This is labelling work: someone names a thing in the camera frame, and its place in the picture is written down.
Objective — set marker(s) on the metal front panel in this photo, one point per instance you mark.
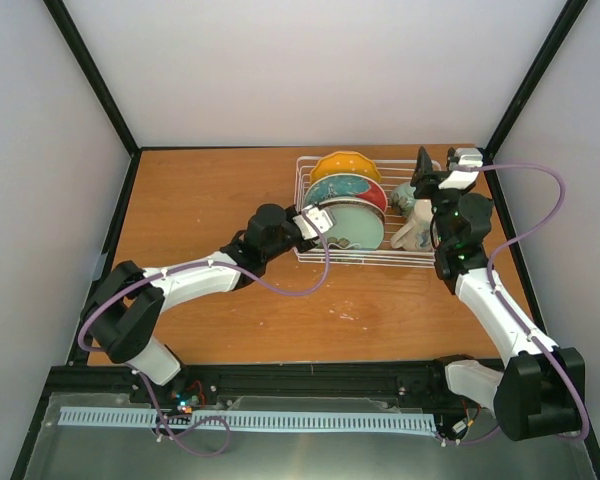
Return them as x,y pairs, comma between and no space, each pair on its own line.
73,452

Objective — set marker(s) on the white wire dish rack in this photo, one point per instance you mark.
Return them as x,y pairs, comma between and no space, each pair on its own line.
394,172

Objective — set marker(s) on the left black frame post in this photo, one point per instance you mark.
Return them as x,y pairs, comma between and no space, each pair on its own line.
80,51

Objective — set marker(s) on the red teal patterned plate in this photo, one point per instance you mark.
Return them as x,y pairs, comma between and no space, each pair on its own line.
346,185

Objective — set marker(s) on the white bottom plate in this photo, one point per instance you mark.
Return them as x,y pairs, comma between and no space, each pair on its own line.
355,202

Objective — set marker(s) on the mint green flower plate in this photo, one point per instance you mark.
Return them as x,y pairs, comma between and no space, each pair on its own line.
356,228

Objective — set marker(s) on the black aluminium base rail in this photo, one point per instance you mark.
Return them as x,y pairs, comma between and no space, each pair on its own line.
407,385

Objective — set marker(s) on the black frame post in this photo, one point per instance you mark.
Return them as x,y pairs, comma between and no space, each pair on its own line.
80,51
551,45

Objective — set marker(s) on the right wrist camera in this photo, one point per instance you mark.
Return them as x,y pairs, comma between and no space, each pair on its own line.
465,172

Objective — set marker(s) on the orange dotted plate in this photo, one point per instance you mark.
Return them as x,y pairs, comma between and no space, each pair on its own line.
347,162

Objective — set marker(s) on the cream dragon mug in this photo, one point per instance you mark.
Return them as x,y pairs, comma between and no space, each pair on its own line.
415,234

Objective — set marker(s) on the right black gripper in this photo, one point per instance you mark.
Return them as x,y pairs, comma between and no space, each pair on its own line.
424,175

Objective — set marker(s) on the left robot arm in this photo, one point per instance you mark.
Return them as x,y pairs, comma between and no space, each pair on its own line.
120,317

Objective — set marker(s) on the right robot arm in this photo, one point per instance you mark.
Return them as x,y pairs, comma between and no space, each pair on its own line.
541,390

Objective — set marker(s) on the right black frame post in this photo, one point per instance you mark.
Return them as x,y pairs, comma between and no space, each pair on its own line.
551,45

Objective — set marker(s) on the mint green floral bowl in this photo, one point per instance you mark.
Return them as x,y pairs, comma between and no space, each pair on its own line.
402,199

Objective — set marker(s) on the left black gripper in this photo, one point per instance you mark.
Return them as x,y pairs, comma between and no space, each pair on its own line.
308,245

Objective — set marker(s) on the light blue cable duct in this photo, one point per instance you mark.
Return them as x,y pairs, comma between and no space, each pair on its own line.
256,421

